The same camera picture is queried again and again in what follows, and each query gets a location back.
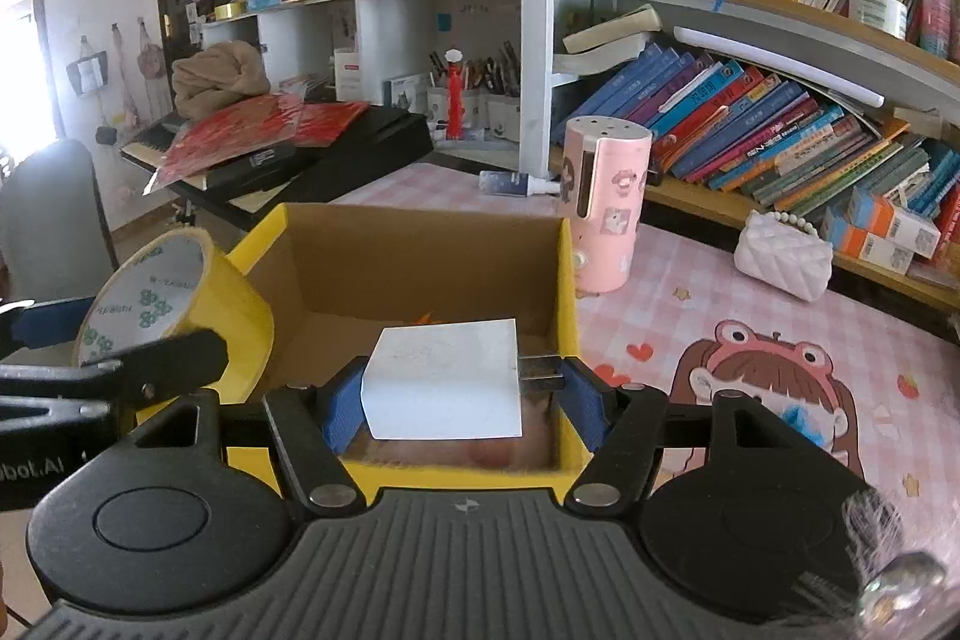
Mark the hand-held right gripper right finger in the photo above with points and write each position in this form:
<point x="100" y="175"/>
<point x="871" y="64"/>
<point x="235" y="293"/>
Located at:
<point x="585" y="400"/>

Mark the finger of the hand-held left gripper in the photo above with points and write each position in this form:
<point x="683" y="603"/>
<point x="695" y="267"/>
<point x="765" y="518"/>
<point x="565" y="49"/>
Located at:
<point x="52" y="321"/>
<point x="165" y="362"/>

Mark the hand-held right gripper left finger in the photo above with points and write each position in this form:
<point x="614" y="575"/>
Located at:
<point x="341" y="407"/>

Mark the yellow tape roll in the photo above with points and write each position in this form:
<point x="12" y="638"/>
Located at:
<point x="232" y="310"/>

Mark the white charger plug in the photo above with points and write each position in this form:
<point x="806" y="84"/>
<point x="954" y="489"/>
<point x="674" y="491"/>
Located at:
<point x="442" y="377"/>

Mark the yellow cardboard box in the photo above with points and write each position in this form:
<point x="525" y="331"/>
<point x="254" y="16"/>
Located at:
<point x="420" y="265"/>

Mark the grey chair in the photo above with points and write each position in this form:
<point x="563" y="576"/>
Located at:
<point x="52" y="220"/>

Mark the pink chick plush toy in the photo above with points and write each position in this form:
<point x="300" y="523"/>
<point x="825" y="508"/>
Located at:
<point x="450" y="452"/>

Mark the pink printed tablecloth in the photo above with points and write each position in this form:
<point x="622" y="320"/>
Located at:
<point x="675" y="317"/>

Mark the pink cartoon cylinder dispenser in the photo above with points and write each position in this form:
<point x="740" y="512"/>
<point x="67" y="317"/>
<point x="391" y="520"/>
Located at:
<point x="607" y="212"/>

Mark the small blue white bottle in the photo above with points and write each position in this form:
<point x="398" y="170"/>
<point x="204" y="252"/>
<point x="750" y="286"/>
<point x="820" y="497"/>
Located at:
<point x="514" y="184"/>

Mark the red patterned paper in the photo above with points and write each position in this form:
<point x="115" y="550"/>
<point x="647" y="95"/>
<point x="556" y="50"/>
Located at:
<point x="225" y="141"/>

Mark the white quilted pearl purse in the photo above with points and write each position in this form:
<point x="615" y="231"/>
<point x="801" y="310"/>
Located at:
<point x="784" y="257"/>

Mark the black electronic keyboard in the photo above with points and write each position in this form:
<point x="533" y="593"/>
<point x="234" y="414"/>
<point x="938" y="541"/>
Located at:
<point x="352" y="153"/>

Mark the red envelope stack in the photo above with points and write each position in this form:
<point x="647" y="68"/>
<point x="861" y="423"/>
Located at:
<point x="330" y="123"/>

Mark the brown towel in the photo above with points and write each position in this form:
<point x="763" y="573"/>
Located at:
<point x="217" y="81"/>

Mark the pen holder with pens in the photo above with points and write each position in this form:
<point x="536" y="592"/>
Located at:
<point x="495" y="108"/>

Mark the orange white medicine box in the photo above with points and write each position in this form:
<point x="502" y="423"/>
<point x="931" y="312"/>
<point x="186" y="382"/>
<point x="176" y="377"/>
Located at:
<point x="896" y="224"/>
<point x="862" y="246"/>

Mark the row of blue spined books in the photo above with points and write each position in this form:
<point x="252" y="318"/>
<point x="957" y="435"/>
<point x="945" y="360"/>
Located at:
<point x="750" y="123"/>

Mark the red white bottle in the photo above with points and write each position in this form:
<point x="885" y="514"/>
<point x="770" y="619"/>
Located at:
<point x="454" y="100"/>

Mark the white box red label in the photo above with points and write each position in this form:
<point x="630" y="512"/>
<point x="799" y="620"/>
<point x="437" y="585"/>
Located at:
<point x="346" y="76"/>

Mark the white paged book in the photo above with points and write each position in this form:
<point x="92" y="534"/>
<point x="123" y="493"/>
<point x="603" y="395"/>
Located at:
<point x="600" y="59"/>

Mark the white bookshelf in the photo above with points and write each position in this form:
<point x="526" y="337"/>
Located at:
<point x="536" y="48"/>

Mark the olive cover book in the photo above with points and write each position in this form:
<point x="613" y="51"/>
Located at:
<point x="611" y="29"/>

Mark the white light bar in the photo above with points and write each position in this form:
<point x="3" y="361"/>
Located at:
<point x="780" y="61"/>

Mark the white jar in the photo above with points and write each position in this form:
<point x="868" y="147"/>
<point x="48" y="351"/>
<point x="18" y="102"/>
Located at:
<point x="877" y="14"/>

